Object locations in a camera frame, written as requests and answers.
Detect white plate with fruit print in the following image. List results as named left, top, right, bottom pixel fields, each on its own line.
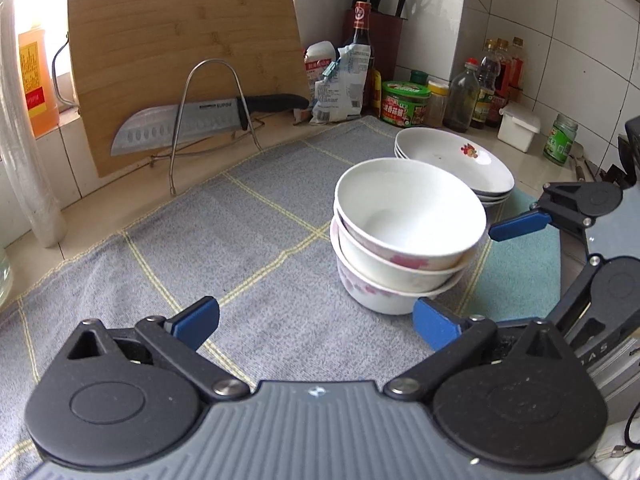
left=395, top=127, right=515, bottom=196

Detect white bowl pink flowers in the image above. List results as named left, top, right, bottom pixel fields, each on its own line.
left=331, top=238, right=463, bottom=315

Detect plain white bowl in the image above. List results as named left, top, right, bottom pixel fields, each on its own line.
left=334, top=158, right=487, bottom=271

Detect white plate at mat edge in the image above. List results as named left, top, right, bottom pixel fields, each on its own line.
left=394, top=148, right=511, bottom=208

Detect green label glass jar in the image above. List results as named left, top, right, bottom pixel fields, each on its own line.
left=544, top=113, right=578, bottom=166

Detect white plastic lidded box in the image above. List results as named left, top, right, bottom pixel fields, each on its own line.
left=497, top=102, right=541, bottom=153

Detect yellow lid spice jar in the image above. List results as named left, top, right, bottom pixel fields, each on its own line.
left=425, top=80, right=449, bottom=128

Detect red label sauce bottle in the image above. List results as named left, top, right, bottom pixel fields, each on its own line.
left=486, top=37, right=524, bottom=128

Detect grey checked cloth mat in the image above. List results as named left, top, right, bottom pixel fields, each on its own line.
left=0, top=114, right=564, bottom=480

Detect glass oil bottle red cap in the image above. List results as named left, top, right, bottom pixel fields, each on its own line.
left=444, top=58, right=480, bottom=132

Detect green lidded seasoning tub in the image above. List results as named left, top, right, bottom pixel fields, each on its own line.
left=381, top=81, right=431, bottom=128

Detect dark vinegar bottle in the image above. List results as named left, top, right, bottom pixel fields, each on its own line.
left=471, top=39, right=501, bottom=129

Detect white plastic food bag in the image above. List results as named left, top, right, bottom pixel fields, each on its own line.
left=311, top=44, right=371, bottom=124

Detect dark knife block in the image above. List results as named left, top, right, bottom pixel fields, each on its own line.
left=343, top=0, right=407, bottom=82

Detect red white clipped bag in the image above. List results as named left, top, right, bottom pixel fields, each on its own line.
left=293, top=40, right=336, bottom=124

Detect dark soy sauce bottle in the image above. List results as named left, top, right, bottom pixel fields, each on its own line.
left=346, top=1, right=374, bottom=117

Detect orange yellow package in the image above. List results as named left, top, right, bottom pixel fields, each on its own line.
left=18, top=27, right=60, bottom=138

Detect bamboo cutting board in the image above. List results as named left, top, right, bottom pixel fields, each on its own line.
left=67, top=0, right=309, bottom=177

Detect steel wire knife rack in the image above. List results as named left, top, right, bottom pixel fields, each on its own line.
left=152, top=58, right=262, bottom=196

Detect steel kitchen knife black handle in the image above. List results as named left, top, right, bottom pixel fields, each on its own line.
left=111, top=93, right=309, bottom=156

